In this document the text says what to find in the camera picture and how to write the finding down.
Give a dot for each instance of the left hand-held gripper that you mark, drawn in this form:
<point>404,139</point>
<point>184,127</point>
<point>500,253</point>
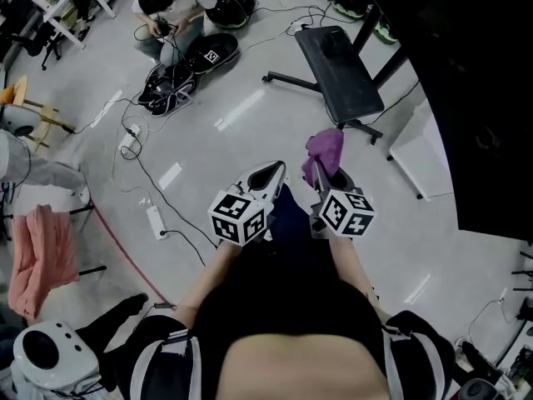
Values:
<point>237,217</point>

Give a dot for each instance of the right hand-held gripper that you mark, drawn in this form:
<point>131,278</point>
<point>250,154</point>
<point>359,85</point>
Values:
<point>345,215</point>

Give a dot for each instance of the purple cloth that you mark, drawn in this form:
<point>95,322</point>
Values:
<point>327,146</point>

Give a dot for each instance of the person's left forearm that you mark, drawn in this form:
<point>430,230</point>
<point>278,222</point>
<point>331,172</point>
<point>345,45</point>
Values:
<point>208,273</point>

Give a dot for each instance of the person's right forearm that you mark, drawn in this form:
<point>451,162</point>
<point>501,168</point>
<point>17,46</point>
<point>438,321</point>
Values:
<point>350,261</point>

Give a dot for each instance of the pink cloth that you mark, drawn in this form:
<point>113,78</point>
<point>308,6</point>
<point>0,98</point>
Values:
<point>41,256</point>

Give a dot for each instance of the person's legs in dark trousers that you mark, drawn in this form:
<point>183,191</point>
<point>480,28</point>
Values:
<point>291,219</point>

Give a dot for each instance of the idle hand-held gripper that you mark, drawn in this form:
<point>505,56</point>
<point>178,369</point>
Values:
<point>212,56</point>

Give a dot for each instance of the black dome backpack with screen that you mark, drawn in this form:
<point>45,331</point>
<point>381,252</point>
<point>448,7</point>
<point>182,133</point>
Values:
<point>229,6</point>

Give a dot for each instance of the wooden stool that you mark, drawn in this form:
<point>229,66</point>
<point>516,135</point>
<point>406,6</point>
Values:
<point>46,115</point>

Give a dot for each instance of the cluttered white shelf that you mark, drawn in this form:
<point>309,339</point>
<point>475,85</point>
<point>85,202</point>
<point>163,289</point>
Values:
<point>516,361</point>

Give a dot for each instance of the white desk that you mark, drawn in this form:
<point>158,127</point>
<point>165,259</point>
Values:
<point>62,2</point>

